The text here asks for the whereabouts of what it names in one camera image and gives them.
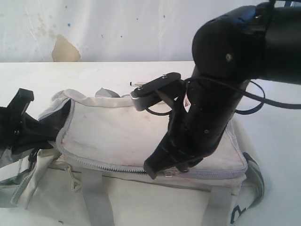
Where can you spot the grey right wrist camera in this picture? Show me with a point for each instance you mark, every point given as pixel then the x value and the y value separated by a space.
pixel 164 88

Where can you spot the white grey duffel bag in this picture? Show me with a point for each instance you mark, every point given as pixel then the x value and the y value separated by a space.
pixel 92 173

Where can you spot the right robot arm black grey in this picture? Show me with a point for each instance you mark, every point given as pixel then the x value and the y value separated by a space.
pixel 250 42

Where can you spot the white marker black cap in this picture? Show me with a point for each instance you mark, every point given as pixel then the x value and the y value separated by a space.
pixel 137 84

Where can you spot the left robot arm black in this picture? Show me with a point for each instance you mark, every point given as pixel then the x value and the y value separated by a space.
pixel 20 132

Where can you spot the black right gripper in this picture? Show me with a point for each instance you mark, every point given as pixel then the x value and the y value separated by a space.
pixel 194 132

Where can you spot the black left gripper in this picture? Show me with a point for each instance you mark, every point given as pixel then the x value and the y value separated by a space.
pixel 56 120

